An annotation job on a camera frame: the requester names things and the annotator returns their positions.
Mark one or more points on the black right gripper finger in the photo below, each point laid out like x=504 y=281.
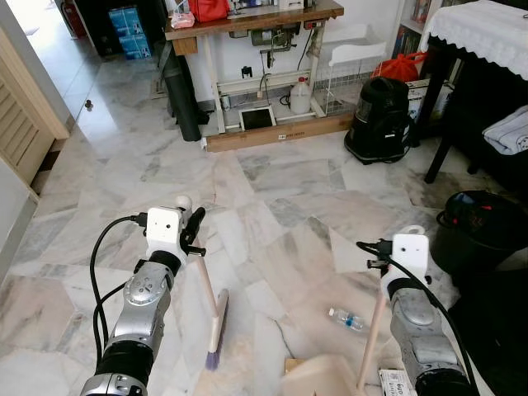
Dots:
x=368 y=246
x=373 y=264

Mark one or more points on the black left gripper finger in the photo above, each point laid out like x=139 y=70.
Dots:
x=198 y=248
x=198 y=221

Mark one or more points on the clear plastic water bottle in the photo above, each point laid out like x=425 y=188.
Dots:
x=348 y=320

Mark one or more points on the black rolled mat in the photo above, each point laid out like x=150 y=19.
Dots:
x=183 y=103

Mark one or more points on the white framed tablet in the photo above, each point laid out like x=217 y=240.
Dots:
x=257 y=118

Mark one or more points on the white printed small box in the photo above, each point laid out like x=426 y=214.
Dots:
x=394 y=384

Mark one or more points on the black canister vacuum cleaner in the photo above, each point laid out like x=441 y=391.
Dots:
x=381 y=120

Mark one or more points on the black fabric bundle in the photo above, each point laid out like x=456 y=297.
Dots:
x=495 y=338

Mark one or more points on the white plastic jug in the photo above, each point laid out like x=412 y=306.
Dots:
x=300 y=97

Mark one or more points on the black table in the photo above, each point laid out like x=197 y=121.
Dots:
x=462 y=107

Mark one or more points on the folded grey towel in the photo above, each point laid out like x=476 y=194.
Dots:
x=510 y=132

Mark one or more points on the red plastic bag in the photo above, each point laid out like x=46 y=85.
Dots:
x=402 y=68

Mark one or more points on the blue carton box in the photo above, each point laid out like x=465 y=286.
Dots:
x=135 y=46
x=126 y=20

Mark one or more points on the light wooden louvred door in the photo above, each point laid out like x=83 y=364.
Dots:
x=25 y=124

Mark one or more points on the pink small packet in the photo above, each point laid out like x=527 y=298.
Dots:
x=182 y=20

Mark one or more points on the wooden top sewing workbench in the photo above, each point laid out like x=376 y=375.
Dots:
x=256 y=21

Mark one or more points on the red cloth bag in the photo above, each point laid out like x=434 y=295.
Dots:
x=209 y=8

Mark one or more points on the red fire extinguisher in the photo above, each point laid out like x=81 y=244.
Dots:
x=74 y=16

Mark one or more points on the white lace tablecloth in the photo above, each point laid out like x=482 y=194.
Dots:
x=483 y=33

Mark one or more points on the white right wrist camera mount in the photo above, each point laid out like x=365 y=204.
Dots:
x=410 y=256

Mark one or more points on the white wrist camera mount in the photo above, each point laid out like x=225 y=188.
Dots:
x=163 y=226
x=410 y=256

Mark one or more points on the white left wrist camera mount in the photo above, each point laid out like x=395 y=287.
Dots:
x=163 y=226

